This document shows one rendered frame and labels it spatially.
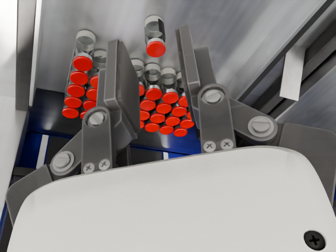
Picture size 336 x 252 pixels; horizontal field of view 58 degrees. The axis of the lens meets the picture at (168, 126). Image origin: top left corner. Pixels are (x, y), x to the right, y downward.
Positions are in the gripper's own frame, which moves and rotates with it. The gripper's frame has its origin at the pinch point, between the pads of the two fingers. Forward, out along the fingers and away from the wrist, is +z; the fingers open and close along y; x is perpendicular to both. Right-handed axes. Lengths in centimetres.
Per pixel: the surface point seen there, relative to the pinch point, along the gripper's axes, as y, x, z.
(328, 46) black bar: 18.1, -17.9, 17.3
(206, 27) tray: 3.9, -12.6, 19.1
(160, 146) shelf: -7.2, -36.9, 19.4
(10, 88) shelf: -23.4, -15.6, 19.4
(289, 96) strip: 12.8, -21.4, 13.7
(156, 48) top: -1.7, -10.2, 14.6
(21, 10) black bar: -13.9, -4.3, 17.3
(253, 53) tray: 9.5, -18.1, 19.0
